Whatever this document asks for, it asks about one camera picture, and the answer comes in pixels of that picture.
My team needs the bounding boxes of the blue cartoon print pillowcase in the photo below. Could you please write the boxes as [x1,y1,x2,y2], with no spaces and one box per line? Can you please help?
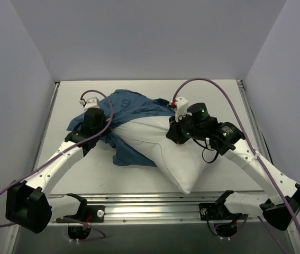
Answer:
[67,89,177,168]

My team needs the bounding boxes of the white pillow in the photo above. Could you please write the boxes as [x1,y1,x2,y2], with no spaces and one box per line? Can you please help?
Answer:
[113,116,207,194]

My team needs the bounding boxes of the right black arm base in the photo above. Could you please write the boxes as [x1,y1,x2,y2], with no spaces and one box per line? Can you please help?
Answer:
[198,203,246,221]

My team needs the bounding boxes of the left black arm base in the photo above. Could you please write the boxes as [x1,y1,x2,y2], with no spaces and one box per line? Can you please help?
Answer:
[56,204,105,223]

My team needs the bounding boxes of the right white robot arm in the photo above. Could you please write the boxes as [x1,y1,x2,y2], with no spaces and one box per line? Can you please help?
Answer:
[166,97,300,231]

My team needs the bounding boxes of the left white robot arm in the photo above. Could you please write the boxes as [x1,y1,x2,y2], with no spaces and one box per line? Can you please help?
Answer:
[5,107,108,233]

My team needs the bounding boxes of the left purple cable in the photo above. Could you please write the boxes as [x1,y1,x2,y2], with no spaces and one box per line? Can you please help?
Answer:
[0,90,113,228]

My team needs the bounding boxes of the purple cable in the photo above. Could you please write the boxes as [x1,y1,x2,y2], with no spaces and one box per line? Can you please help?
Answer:
[173,77,300,254]
[0,90,113,228]

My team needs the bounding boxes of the black looped cable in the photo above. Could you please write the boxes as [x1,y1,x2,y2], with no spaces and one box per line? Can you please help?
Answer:
[196,139,219,164]

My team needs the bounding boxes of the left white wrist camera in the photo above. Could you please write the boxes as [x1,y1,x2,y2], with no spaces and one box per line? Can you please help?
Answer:
[79,97,99,112]

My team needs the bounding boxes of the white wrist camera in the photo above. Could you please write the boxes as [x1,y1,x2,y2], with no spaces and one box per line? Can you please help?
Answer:
[169,96,188,122]
[79,97,99,112]

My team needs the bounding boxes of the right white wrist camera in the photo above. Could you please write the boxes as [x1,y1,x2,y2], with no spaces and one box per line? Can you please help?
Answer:
[169,96,188,122]

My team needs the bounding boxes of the aluminium table frame rail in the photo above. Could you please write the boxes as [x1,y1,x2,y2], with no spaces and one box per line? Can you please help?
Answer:
[49,78,264,220]

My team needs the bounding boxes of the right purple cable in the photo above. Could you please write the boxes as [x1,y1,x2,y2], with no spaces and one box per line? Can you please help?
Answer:
[173,77,300,254]

